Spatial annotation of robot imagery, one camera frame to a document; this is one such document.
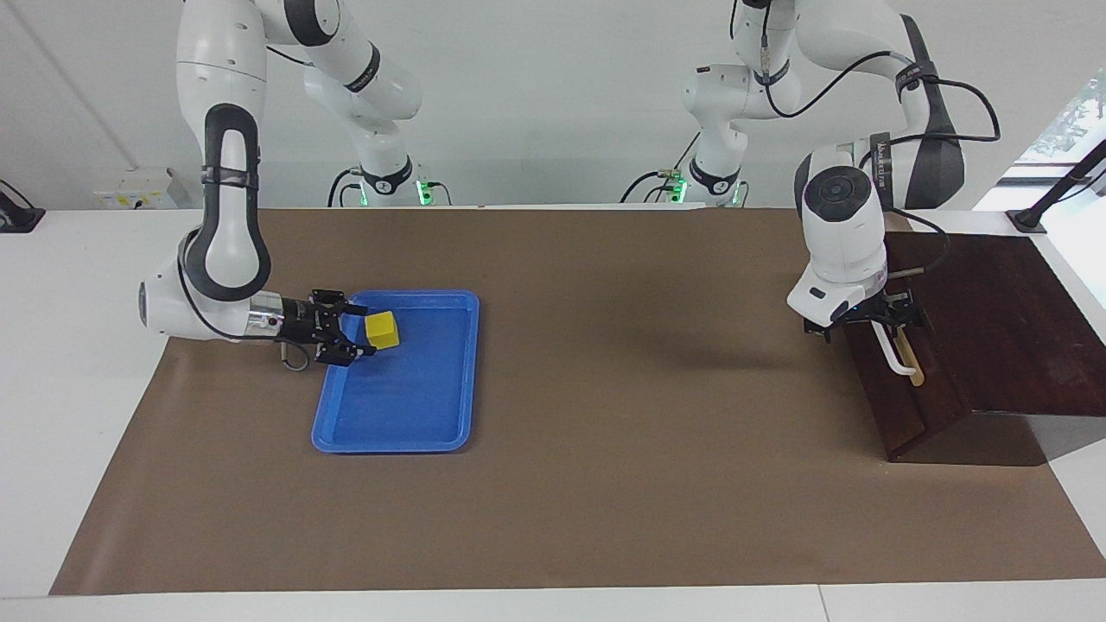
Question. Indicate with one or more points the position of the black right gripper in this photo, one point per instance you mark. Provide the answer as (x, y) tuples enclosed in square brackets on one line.
[(309, 322)]

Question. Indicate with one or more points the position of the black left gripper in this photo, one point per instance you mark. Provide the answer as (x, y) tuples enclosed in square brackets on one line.
[(860, 313)]

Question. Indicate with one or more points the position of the yellow cube block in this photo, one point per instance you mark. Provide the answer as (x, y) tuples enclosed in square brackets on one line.
[(383, 331)]

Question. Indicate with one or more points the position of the dark wooden drawer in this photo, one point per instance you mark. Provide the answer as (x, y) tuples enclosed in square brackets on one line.
[(907, 406)]

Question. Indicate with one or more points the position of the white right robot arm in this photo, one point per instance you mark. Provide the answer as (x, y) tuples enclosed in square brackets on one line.
[(220, 69)]

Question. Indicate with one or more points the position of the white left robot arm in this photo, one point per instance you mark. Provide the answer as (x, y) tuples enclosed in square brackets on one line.
[(842, 233)]

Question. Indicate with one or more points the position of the dark wooden drawer cabinet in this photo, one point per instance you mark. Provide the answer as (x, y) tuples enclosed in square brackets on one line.
[(1020, 328)]

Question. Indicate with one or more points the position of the blue plastic tray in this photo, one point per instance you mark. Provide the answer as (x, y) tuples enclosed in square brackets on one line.
[(406, 397)]

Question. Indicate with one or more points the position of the black pole with base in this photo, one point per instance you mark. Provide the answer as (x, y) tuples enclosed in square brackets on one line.
[(1028, 220)]

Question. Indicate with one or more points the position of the brown paper table mat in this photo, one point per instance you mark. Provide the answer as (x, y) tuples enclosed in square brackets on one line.
[(605, 432)]

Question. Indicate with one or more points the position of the window with greenery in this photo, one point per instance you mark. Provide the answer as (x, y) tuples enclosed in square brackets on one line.
[(1067, 121)]

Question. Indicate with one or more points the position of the white wall socket box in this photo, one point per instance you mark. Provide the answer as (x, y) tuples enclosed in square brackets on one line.
[(138, 186)]

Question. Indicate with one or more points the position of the black table clamp mount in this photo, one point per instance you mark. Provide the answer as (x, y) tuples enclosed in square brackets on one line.
[(17, 216)]

